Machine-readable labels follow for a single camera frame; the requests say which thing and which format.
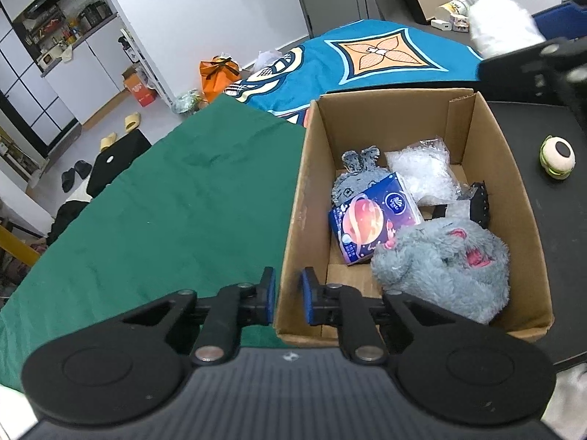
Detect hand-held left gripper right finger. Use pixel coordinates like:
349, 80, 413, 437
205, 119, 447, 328
299, 266, 487, 366

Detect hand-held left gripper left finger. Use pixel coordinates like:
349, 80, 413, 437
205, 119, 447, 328
118, 266, 277, 366

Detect cream burger plush toy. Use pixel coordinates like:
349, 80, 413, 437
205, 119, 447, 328
539, 135, 576, 179

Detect blue planet tissue packet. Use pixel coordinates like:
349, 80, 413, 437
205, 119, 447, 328
328, 172, 425, 267

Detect brown cardboard box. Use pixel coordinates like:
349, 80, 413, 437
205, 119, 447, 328
274, 87, 555, 348

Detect grey knitted rabbit toy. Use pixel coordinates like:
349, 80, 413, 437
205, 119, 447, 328
331, 146, 390, 207

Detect grey fluffy plush toy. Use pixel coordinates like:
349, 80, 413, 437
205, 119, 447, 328
371, 216, 511, 325

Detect black hair clip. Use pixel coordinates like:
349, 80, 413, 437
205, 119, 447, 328
431, 181, 491, 230

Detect clear bubble plastic bag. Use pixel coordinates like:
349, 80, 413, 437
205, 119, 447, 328
384, 136, 473, 207

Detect small toy figures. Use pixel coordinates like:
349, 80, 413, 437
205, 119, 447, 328
449, 11, 473, 33

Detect white jar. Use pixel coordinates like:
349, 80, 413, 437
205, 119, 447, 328
438, 0, 478, 17

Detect green cloth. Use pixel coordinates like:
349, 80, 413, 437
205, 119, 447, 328
0, 94, 308, 395

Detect blue printed blanket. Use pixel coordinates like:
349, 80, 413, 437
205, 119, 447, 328
225, 18, 484, 129

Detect black stool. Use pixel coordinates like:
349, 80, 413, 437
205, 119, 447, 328
87, 131, 153, 198

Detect clear bag with greenery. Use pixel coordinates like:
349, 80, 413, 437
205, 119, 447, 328
173, 91, 205, 114

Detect dark clothes pile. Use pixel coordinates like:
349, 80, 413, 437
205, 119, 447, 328
46, 202, 95, 246

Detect orange bag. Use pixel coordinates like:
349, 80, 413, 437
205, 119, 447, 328
199, 56, 241, 104

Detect white plastic bag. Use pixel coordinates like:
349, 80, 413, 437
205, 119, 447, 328
254, 50, 280, 72

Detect orange cardboard box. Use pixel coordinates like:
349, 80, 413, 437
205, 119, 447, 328
121, 66, 157, 107

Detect yellow bar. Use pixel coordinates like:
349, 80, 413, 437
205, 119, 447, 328
0, 224, 40, 267

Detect white cabinet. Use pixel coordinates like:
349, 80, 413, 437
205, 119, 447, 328
41, 14, 152, 124

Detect black framed glass door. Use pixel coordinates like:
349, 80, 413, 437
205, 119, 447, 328
0, 2, 81, 157

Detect kitchen counter with utensils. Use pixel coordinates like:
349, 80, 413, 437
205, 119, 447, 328
11, 0, 120, 76

